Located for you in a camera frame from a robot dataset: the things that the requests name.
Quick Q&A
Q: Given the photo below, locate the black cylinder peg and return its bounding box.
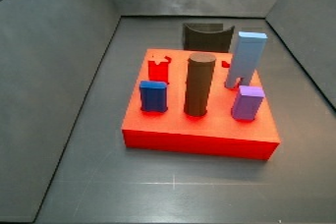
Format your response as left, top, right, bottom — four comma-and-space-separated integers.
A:
184, 52, 216, 117

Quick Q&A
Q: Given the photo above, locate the red peg board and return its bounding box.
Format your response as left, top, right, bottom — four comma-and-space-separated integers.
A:
123, 49, 282, 160

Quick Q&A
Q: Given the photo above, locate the purple rectangular peg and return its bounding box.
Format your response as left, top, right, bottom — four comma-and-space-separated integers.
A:
231, 85, 266, 121

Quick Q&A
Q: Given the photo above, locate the light blue arch peg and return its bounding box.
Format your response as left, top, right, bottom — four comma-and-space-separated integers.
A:
224, 31, 268, 88

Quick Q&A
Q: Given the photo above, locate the black curved block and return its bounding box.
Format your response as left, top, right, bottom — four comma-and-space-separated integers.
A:
183, 23, 235, 53

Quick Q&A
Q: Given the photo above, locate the red notched peg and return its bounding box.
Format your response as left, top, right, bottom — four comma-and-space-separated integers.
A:
148, 56, 172, 84

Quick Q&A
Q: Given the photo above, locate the dark blue peg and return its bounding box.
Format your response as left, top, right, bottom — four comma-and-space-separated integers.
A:
139, 81, 168, 113

